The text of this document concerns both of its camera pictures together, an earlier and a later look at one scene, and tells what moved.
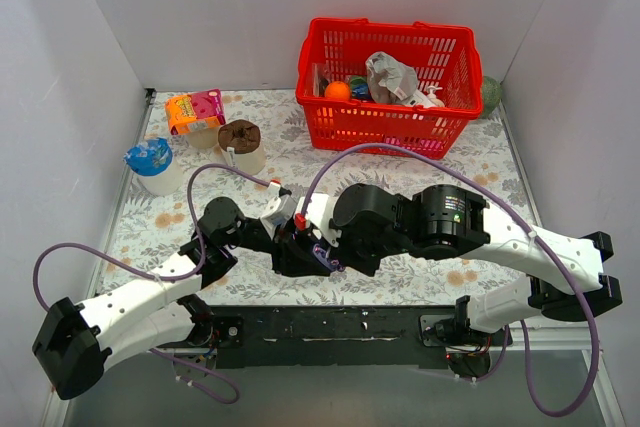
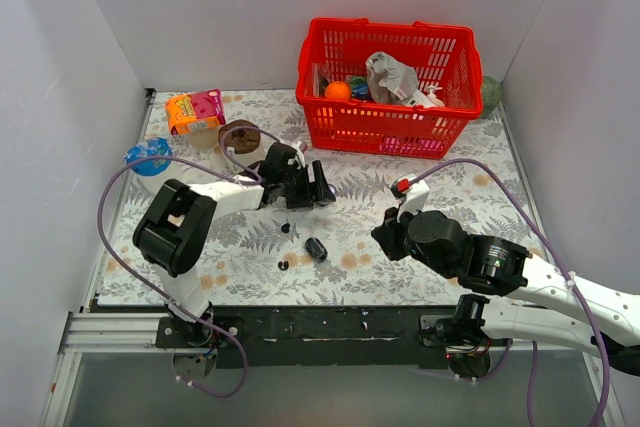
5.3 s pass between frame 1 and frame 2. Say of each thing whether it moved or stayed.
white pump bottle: stayed
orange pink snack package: stayed
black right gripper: moved
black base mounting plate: stayed
